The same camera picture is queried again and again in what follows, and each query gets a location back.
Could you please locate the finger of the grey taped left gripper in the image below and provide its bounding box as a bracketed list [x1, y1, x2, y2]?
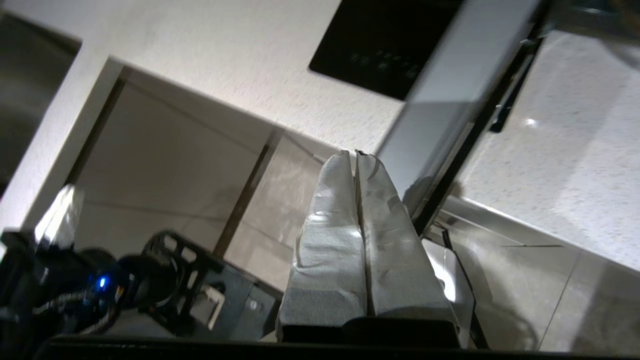
[276, 150, 369, 343]

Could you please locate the grey taped right gripper finger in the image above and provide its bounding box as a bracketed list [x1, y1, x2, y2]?
[354, 149, 461, 335]

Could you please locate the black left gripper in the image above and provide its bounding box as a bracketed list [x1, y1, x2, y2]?
[0, 184, 88, 331]

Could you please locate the black glass microwave door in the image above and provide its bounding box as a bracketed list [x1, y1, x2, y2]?
[374, 0, 548, 236]

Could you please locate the white robot torso panel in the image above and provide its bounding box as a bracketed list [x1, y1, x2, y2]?
[421, 238, 477, 349]

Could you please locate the grey cabinet front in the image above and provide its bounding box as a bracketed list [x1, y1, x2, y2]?
[222, 132, 581, 351]
[540, 247, 640, 356]
[65, 80, 275, 261]

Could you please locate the black induction cooktop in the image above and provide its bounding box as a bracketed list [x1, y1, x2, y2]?
[308, 0, 463, 101]

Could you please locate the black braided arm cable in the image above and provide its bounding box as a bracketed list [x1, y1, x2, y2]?
[31, 289, 121, 336]

